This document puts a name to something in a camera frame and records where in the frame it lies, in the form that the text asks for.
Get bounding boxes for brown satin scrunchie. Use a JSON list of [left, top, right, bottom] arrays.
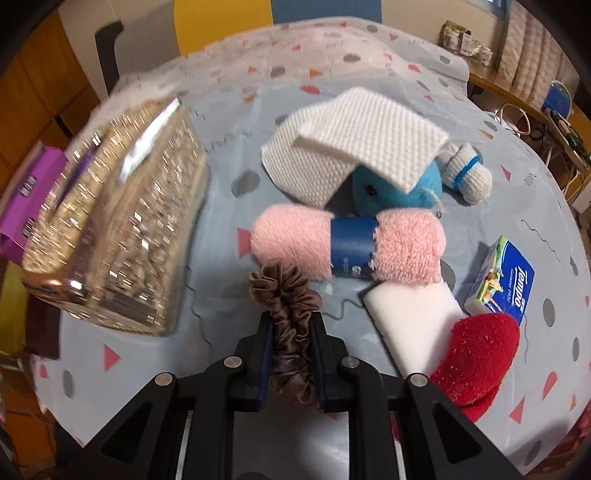
[[249, 261, 322, 408]]

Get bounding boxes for pink towel blue band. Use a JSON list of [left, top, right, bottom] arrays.
[[250, 204, 446, 285]]

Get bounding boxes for blue plush toy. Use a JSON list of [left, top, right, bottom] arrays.
[[352, 161, 443, 216]]

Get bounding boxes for blue Tempo tissue pack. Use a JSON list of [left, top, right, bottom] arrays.
[[464, 235, 535, 325]]

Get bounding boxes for white woven dishcloth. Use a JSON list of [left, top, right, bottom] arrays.
[[262, 87, 449, 208]]

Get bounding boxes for white glove blue stripe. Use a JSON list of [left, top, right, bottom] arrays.
[[436, 142, 493, 205]]

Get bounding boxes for ornate gold tissue box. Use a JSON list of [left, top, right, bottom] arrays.
[[22, 97, 209, 336]]

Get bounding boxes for purple cardboard box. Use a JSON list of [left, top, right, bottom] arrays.
[[1, 142, 67, 265]]

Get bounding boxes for wooden desk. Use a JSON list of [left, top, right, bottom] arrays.
[[468, 62, 591, 176]]

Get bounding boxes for bags on desk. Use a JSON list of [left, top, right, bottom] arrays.
[[440, 20, 493, 67]]

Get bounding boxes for grey yellow blue sofa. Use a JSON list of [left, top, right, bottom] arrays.
[[95, 1, 382, 92]]

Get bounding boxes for blue folding chair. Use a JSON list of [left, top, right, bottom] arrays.
[[542, 80, 573, 120]]

